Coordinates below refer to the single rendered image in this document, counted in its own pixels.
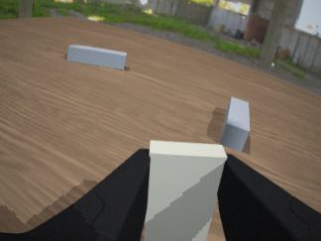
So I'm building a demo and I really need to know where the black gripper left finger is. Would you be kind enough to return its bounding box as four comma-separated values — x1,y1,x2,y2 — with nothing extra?
0,149,152,241

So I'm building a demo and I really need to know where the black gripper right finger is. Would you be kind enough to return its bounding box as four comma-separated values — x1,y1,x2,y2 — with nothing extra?
217,153,321,241

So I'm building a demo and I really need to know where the white domino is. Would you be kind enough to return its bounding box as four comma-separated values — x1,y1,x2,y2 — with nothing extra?
145,141,228,241

